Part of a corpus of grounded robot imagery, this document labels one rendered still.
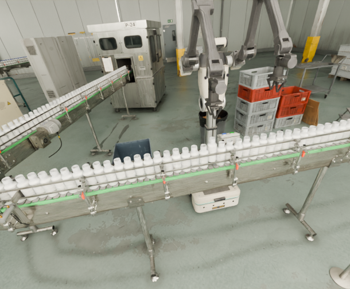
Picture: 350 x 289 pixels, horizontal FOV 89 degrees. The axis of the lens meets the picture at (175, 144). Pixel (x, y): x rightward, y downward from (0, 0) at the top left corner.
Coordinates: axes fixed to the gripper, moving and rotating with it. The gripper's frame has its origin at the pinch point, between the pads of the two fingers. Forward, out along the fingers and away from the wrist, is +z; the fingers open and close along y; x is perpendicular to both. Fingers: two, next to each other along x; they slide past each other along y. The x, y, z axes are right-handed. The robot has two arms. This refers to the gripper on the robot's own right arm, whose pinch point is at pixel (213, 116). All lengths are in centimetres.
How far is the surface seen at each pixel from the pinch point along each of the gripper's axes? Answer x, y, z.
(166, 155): -29.1, 2.2, 19.6
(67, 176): -86, 2, 23
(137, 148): -50, -58, 46
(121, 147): -64, -58, 42
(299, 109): 248, -191, 92
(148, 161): -40.0, 2.5, 22.1
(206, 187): -5, 4, 50
